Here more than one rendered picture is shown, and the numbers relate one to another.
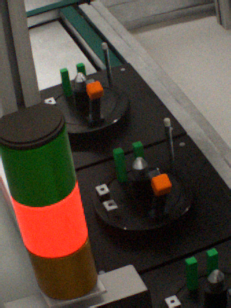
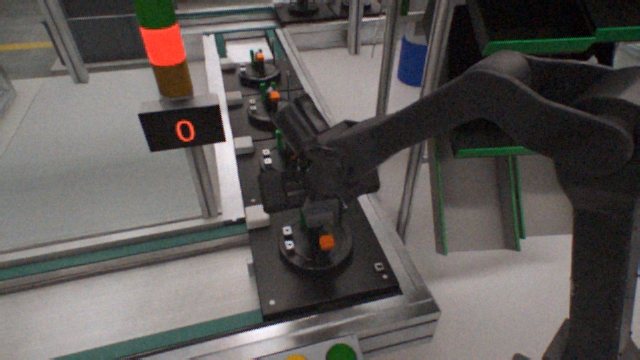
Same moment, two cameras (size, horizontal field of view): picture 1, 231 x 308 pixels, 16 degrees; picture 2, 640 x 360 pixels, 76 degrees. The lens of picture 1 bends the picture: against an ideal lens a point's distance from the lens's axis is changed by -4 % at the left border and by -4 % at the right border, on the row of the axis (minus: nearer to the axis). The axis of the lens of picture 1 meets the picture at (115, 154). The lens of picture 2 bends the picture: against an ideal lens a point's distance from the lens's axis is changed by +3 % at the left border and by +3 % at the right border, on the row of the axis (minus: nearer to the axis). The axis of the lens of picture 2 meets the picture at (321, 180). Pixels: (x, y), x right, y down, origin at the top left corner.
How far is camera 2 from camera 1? 0.26 m
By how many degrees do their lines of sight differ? 3
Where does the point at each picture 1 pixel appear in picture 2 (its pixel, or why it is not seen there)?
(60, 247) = (164, 59)
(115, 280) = (205, 98)
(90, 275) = (185, 84)
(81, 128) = (254, 78)
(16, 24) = not seen: outside the picture
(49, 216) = (156, 37)
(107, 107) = (269, 72)
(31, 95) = not seen: outside the picture
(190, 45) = (328, 60)
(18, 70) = not seen: outside the picture
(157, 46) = (311, 59)
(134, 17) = (304, 43)
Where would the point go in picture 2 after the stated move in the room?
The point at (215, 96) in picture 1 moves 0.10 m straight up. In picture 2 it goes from (331, 83) to (331, 57)
